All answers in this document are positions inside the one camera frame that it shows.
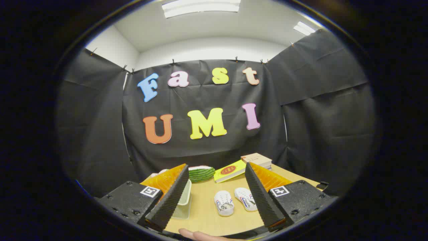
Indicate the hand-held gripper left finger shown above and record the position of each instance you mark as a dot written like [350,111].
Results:
[170,201]

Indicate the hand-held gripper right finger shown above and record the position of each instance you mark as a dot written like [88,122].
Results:
[260,201]

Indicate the beige fabric storage box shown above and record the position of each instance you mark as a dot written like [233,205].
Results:
[184,204]

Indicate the white canvas shoe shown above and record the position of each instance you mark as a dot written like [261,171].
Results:
[224,204]
[244,197]

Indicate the pink and green plush toy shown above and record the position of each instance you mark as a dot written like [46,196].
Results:
[163,171]

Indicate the white book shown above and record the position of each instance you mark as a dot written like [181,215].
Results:
[268,166]

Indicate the watermelon slice plush toy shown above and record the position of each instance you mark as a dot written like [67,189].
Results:
[200,174]

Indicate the yellow book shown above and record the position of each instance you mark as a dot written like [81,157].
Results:
[230,171]

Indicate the beige book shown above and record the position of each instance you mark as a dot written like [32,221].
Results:
[256,158]

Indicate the black table edge clamp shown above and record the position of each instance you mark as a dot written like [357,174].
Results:
[322,185]

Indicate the small ceiling light panel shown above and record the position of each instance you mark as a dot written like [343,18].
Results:
[304,28]

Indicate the large ceiling light panel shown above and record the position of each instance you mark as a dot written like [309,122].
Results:
[200,8]

